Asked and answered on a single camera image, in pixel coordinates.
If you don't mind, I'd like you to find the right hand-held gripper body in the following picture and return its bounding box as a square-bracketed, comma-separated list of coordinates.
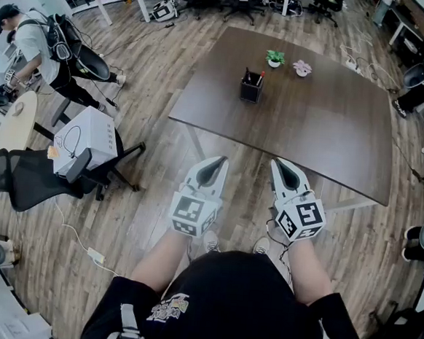
[268, 186, 329, 245]

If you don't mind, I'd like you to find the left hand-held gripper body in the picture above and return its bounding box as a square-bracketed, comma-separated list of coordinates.
[168, 178, 224, 239]

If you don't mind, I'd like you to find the black square pen holder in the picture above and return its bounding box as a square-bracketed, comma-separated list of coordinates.
[237, 75, 265, 105]

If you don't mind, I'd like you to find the person's right forearm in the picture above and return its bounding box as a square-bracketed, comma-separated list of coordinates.
[280, 238, 337, 308]

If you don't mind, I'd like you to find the person's left forearm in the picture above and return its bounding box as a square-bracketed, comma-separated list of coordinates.
[129, 226, 194, 296]

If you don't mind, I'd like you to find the person's left shoe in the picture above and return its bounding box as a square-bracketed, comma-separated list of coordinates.
[201, 230, 223, 255]

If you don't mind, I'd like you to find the person's shoe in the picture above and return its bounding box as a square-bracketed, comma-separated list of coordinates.
[201, 230, 223, 255]
[251, 235, 272, 257]

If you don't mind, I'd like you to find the person's right shoe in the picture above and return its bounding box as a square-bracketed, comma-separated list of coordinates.
[251, 235, 272, 257]

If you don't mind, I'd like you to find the person's black printed shirt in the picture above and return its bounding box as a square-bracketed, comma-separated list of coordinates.
[79, 238, 374, 339]

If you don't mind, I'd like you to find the white power strip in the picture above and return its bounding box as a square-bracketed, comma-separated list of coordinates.
[86, 247, 107, 265]
[343, 58, 364, 75]

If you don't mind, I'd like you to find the white box device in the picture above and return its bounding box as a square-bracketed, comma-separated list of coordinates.
[50, 102, 123, 181]

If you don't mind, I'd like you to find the pink potted plant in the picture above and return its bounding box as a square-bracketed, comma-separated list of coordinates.
[291, 58, 313, 79]

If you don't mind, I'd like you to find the green potted plant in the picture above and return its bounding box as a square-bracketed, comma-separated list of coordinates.
[264, 49, 287, 70]

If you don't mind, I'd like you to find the white device on floor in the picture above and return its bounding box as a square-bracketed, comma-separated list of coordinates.
[150, 0, 180, 25]

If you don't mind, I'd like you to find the round light wooden table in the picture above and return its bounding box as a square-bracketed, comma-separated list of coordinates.
[0, 87, 40, 188]

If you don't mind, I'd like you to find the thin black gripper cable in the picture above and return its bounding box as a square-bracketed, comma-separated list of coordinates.
[261, 220, 299, 287]

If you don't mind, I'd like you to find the white power cable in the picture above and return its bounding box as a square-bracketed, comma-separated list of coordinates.
[47, 196, 127, 278]

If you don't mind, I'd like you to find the grey shoulder strap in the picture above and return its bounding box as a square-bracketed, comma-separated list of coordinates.
[102, 300, 144, 339]

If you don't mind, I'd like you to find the black looped cable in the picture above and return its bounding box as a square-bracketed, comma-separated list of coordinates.
[52, 122, 83, 160]

